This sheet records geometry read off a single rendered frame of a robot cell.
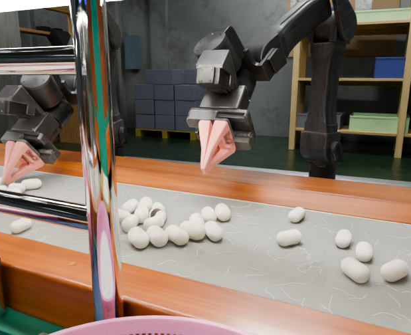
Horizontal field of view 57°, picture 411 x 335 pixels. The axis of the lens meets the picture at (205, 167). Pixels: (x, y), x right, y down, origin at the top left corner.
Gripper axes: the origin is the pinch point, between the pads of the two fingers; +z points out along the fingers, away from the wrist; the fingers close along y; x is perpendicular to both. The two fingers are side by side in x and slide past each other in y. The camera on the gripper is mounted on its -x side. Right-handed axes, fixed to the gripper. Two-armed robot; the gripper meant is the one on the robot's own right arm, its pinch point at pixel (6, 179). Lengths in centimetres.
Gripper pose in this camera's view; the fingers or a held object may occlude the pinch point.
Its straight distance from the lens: 80.1
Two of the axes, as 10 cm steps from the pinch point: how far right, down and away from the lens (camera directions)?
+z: -3.3, 8.0, -5.0
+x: 2.9, 5.9, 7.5
